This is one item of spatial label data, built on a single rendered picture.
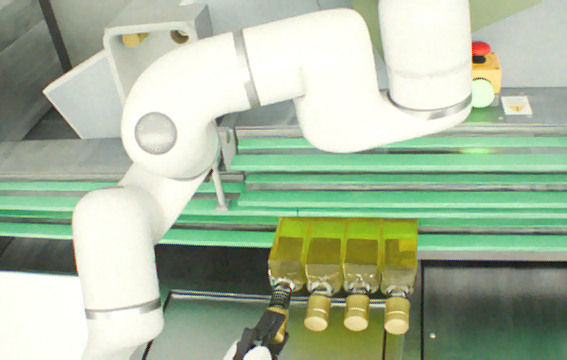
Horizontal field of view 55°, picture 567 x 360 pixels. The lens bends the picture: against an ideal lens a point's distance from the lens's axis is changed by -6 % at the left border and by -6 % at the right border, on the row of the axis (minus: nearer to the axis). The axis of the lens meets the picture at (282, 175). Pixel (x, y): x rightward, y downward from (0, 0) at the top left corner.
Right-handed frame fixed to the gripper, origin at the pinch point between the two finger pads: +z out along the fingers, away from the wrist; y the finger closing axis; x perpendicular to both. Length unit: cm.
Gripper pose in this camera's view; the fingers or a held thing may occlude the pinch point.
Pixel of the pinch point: (272, 332)
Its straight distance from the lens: 84.3
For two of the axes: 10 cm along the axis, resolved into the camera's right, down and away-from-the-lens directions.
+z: 4.2, -5.8, 7.0
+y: -1.3, -8.0, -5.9
